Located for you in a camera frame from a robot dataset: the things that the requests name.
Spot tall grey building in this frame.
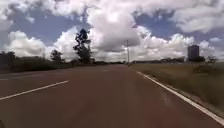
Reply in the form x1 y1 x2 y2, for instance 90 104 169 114
187 44 200 62

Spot reddish brown asphalt road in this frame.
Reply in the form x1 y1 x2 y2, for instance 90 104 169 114
0 63 224 128

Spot white centre line dashes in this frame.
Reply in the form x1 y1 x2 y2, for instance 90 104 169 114
0 79 70 102

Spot tall dark tree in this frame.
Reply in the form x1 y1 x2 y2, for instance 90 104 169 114
73 28 93 65

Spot thin pole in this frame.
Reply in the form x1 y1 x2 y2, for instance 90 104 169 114
125 39 130 65

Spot dry grass verge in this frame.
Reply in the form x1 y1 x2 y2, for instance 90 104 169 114
129 62 224 118

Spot dark line of bushes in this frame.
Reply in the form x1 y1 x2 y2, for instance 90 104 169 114
0 50 124 74

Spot small dark tree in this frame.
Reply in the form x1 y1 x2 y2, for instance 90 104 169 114
50 49 65 64

